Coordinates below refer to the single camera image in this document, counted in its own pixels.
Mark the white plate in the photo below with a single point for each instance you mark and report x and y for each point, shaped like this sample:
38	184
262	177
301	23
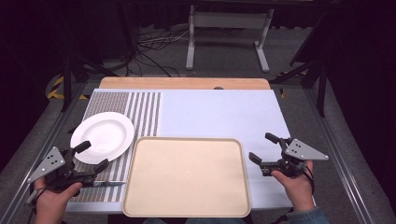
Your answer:
106	133

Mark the person's left hand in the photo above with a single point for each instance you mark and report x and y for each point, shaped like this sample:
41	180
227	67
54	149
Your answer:
51	203

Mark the knife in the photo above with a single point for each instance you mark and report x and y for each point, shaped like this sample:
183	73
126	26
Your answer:
110	184

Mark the metal floor rail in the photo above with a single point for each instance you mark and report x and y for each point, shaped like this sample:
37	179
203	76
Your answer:
339	155
37	149

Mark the pale blue table mat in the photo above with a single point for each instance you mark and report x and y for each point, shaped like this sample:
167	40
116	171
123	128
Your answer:
218	115

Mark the white metal stand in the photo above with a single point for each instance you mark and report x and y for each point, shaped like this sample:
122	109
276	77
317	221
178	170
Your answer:
229	20

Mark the beige tray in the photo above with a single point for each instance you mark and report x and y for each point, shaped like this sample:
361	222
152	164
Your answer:
186	177

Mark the black tripod stand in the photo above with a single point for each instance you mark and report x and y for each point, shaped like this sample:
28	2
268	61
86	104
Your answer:
320	81
67	77

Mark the yellow and black floor tape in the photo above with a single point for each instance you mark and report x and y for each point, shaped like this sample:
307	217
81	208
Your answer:
56	90

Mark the striped placemat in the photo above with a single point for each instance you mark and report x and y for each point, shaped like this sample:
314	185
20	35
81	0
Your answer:
143	109

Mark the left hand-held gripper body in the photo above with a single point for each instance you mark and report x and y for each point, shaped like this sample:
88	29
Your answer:
49	163

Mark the person's right hand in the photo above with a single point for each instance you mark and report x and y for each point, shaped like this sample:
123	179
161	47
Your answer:
299	189

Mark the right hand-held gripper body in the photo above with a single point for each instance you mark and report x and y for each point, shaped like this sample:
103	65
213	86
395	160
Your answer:
300	151

